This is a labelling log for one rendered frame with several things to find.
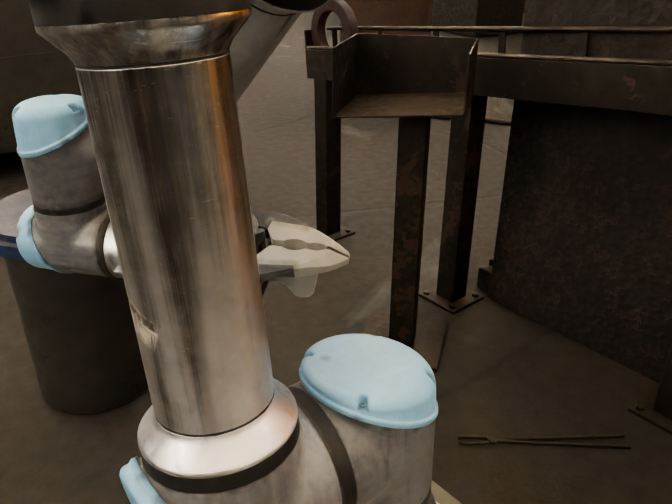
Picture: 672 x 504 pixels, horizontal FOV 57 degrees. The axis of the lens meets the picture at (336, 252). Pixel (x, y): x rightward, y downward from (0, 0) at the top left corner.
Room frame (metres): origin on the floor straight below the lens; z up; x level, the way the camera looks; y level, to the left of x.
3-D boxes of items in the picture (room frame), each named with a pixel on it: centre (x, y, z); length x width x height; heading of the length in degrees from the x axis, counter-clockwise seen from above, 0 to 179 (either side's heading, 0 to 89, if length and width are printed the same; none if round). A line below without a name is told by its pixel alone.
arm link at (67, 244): (0.63, 0.29, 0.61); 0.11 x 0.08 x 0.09; 77
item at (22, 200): (1.15, 0.54, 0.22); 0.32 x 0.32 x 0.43
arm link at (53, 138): (0.64, 0.27, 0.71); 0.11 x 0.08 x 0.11; 127
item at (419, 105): (1.30, -0.15, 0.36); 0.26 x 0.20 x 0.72; 74
